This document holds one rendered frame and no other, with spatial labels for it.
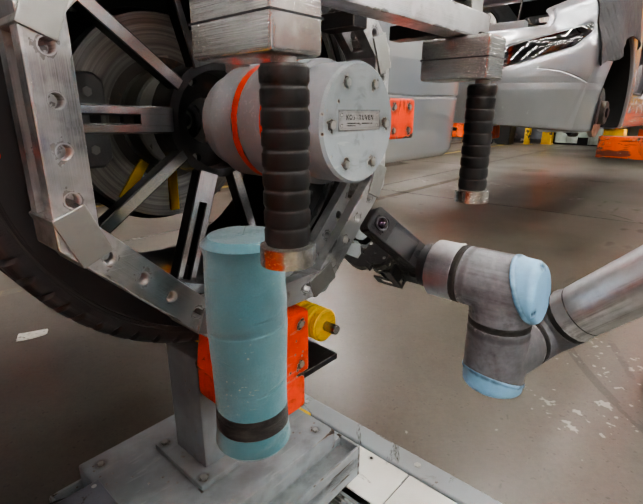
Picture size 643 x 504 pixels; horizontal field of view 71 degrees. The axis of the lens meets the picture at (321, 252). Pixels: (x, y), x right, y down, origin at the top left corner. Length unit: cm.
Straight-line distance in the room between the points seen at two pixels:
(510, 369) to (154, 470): 66
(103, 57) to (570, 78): 264
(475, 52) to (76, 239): 48
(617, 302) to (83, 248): 67
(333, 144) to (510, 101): 254
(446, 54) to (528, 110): 239
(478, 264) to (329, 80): 35
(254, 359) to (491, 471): 93
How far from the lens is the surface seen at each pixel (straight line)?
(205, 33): 37
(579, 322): 78
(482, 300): 68
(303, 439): 99
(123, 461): 102
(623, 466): 148
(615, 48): 329
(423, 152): 123
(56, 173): 47
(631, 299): 74
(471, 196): 61
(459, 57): 61
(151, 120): 63
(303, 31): 33
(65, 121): 48
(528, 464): 137
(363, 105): 51
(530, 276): 66
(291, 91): 32
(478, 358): 72
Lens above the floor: 86
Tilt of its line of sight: 18 degrees down
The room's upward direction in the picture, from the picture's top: straight up
